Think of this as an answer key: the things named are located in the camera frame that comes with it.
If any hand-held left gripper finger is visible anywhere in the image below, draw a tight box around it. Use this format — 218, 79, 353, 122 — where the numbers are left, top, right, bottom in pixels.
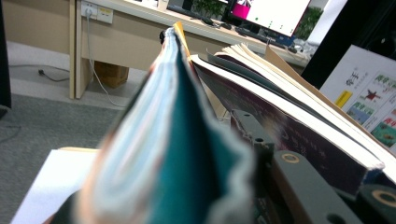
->
232, 109, 276, 200

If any brown red magazine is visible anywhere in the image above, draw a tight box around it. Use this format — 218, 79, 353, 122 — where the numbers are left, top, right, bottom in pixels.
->
190, 54, 386, 197

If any purple and blue magazine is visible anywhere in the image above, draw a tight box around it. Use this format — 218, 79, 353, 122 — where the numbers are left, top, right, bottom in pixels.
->
206, 42, 396, 185

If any teal blue magazine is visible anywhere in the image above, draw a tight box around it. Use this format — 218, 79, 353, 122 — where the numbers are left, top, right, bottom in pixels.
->
46, 21, 260, 224

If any white book with picture grid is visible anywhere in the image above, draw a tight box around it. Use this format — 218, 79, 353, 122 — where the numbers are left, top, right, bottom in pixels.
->
319, 44, 396, 148

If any black keyboard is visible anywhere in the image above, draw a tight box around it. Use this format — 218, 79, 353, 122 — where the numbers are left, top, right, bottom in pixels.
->
166, 4, 216, 26
234, 26, 276, 43

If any green plant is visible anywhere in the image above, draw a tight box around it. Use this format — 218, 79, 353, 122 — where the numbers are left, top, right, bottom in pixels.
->
293, 6, 323, 41
192, 0, 232, 18

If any monitor with white screen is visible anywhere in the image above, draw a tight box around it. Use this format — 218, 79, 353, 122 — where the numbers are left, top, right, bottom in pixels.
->
228, 0, 312, 38

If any black curtain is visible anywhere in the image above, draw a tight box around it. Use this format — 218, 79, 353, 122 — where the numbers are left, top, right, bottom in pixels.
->
0, 0, 13, 119
300, 0, 396, 91

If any beige wooden desk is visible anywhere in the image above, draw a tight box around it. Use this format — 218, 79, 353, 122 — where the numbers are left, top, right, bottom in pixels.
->
0, 0, 312, 101

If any brown cardboard box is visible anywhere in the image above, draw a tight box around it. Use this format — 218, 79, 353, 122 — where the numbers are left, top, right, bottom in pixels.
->
92, 60, 130, 89

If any wooden table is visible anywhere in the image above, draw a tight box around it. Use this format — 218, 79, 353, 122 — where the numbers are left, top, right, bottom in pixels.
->
59, 146, 101, 154

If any white cable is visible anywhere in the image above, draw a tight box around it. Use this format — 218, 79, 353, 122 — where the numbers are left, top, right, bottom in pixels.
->
85, 12, 127, 108

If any black cable with plug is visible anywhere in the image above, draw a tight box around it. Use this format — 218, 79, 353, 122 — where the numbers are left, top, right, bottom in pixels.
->
7, 63, 71, 83

